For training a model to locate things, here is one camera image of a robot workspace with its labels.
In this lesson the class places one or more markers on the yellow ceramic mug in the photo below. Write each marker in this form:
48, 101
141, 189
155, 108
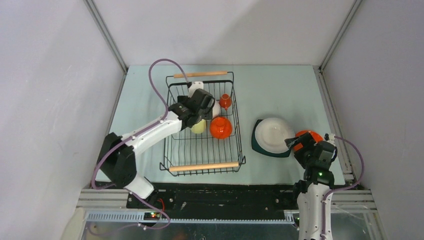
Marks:
199, 127

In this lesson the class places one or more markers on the teal square plate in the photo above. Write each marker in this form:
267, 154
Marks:
255, 146

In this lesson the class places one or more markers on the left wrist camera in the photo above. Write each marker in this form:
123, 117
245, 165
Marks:
194, 85

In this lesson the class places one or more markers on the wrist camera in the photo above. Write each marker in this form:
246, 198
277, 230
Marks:
194, 85
330, 138

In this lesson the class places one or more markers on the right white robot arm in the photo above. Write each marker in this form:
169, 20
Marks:
313, 193

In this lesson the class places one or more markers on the orange glossy bowl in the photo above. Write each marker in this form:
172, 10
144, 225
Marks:
220, 127

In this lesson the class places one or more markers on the orange round plate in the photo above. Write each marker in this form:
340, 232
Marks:
314, 135

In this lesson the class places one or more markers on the white pink fluted plate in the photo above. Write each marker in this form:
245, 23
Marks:
271, 133

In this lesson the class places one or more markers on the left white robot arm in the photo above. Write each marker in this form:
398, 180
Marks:
117, 157

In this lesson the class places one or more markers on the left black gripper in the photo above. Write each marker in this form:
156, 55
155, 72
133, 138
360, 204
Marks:
206, 113

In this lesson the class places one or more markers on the small orange ceramic cup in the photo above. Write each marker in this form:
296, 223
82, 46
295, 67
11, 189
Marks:
225, 101

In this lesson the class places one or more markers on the black wire dish rack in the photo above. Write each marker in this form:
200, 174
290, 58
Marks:
188, 153

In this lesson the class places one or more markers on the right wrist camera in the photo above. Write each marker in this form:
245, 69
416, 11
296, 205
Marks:
330, 138

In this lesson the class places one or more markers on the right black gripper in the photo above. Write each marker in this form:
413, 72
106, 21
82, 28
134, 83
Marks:
307, 141

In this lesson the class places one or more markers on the white ceramic bowl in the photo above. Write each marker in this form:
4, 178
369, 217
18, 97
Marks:
216, 110

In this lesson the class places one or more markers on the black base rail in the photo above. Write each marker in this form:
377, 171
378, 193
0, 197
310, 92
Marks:
195, 202

